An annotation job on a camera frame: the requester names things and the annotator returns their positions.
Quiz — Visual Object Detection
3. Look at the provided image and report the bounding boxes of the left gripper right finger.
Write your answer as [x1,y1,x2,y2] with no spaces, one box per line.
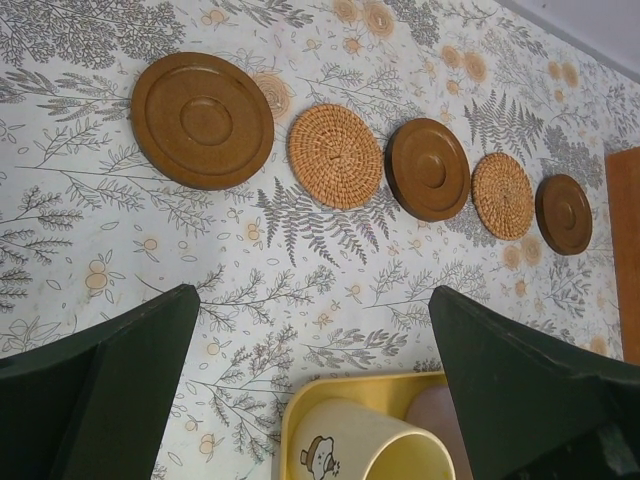
[428,286,639,479]

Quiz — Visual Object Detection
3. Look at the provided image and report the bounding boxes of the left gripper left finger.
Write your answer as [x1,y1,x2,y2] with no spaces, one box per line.
[1,284,200,479]

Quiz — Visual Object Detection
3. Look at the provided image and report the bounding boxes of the purple mug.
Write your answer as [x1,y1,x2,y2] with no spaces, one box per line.
[405,385,460,447]

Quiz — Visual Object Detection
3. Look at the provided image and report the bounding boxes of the woven rattan coaster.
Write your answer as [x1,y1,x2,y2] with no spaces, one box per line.
[287,104,383,210]
[471,152,534,240]

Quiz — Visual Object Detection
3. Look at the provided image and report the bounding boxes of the dark brown wooden coaster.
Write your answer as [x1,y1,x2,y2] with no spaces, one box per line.
[130,52,274,190]

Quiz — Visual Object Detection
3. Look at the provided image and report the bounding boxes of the yellow plastic tray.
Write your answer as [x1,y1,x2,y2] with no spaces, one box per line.
[272,371,447,480]

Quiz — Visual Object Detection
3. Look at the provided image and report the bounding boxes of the cream yellow mug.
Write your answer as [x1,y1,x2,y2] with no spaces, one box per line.
[286,399,456,480]

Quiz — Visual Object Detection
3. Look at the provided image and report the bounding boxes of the orange compartment organizer box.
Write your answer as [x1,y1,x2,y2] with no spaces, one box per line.
[606,147,639,365]

